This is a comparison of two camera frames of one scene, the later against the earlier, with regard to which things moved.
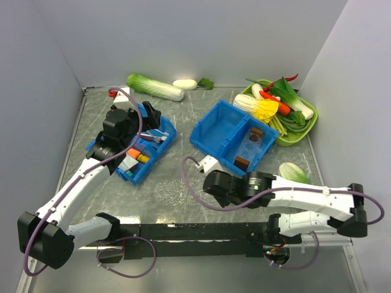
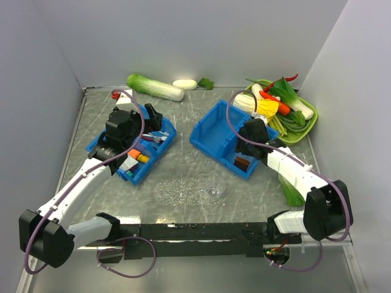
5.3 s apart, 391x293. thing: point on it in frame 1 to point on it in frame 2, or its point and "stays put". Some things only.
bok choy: x=284 y=91 stays put
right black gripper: x=222 y=201 to x=240 y=147
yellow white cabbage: x=263 y=109 stays put
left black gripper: x=152 y=121 stays put
